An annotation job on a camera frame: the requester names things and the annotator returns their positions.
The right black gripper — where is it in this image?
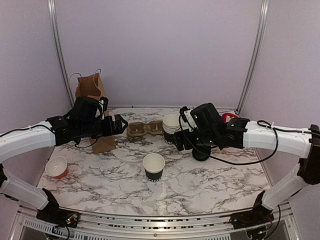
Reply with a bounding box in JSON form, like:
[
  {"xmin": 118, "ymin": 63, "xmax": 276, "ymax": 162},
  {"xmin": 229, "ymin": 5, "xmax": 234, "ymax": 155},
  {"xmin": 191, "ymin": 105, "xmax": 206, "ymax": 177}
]
[{"xmin": 172, "ymin": 128, "xmax": 219, "ymax": 151}]

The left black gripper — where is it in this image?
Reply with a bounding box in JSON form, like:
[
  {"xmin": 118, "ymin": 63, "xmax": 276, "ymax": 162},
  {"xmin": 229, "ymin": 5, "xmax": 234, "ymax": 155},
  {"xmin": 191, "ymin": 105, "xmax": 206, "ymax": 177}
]
[{"xmin": 78, "ymin": 113, "xmax": 128, "ymax": 138}]

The brown paper bag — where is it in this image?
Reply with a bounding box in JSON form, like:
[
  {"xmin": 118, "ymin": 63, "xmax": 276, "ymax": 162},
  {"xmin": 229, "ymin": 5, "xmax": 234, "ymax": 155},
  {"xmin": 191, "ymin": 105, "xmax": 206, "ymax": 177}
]
[{"xmin": 68, "ymin": 68, "xmax": 116, "ymax": 155}]

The single black paper cup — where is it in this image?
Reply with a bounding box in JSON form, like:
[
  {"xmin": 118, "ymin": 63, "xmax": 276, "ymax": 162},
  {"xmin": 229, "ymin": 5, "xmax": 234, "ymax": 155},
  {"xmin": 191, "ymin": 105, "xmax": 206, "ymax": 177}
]
[{"xmin": 142, "ymin": 153, "xmax": 166, "ymax": 182}]

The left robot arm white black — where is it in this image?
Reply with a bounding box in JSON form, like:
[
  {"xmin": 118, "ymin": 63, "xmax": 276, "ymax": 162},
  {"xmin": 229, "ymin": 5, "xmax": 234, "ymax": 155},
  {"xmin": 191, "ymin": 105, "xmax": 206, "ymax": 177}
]
[{"xmin": 0, "ymin": 97, "xmax": 129, "ymax": 228}]

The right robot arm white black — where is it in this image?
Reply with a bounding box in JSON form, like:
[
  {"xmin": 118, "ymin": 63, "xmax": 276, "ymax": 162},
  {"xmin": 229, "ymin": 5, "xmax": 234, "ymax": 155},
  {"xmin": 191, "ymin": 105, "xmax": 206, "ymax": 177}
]
[{"xmin": 174, "ymin": 102, "xmax": 320, "ymax": 229}]

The stack of black cup lids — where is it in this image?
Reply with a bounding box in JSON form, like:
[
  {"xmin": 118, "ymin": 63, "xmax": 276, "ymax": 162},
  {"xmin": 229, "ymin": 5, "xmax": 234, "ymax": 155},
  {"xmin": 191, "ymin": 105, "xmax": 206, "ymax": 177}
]
[{"xmin": 192, "ymin": 146, "xmax": 211, "ymax": 162}]

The red cylindrical container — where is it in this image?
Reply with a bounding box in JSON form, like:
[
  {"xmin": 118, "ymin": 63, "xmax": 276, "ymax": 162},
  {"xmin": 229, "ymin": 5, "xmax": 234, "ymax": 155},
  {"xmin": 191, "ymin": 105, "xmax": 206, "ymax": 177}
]
[{"xmin": 221, "ymin": 112, "xmax": 239, "ymax": 123}]

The far cardboard cup carrier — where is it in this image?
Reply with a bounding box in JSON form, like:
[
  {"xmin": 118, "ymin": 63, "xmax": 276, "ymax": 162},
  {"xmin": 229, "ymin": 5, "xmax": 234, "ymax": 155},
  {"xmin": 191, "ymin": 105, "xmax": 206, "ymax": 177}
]
[{"xmin": 126, "ymin": 120, "xmax": 164, "ymax": 138}]

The stack of black paper cups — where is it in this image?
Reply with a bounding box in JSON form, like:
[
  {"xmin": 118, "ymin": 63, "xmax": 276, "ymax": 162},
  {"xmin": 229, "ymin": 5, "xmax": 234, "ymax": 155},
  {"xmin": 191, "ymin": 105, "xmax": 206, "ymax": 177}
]
[{"xmin": 162, "ymin": 114, "xmax": 181, "ymax": 145}]

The orange white bowl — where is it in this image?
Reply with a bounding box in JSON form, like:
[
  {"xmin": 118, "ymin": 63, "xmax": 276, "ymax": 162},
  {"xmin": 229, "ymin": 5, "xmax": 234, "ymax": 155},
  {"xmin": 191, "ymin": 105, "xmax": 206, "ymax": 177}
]
[{"xmin": 45, "ymin": 156, "xmax": 68, "ymax": 179}]

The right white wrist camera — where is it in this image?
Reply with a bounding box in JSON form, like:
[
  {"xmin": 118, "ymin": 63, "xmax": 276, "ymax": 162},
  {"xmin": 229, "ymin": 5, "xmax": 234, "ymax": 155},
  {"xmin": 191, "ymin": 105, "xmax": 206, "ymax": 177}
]
[{"xmin": 179, "ymin": 106, "xmax": 198, "ymax": 131}]

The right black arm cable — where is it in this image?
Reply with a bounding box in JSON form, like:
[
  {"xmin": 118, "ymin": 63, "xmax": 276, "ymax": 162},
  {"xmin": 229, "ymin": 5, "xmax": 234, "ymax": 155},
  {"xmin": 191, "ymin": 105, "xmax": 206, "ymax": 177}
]
[{"xmin": 192, "ymin": 119, "xmax": 307, "ymax": 166}]

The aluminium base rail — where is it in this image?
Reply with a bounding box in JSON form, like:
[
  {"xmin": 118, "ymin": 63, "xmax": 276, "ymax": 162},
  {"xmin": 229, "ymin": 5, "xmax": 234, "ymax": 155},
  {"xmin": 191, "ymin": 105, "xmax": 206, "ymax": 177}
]
[{"xmin": 8, "ymin": 202, "xmax": 302, "ymax": 240}]

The left aluminium frame post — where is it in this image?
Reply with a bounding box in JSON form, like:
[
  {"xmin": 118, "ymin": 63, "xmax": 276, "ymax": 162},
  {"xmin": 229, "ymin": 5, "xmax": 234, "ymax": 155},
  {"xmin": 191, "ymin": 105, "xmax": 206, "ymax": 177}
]
[{"xmin": 48, "ymin": 0, "xmax": 74, "ymax": 107}]

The aluminium frame post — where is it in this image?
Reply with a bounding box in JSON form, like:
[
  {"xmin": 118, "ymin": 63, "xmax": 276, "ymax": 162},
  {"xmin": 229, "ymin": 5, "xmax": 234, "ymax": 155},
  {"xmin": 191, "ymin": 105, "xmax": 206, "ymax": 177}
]
[
  {"xmin": 48, "ymin": 0, "xmax": 74, "ymax": 107},
  {"xmin": 235, "ymin": 0, "xmax": 270, "ymax": 114}
]

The right aluminium frame post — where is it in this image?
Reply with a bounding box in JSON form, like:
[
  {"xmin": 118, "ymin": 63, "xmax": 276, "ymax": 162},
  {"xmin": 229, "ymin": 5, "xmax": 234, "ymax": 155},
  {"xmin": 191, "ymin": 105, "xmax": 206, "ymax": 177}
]
[{"xmin": 235, "ymin": 0, "xmax": 270, "ymax": 114}]

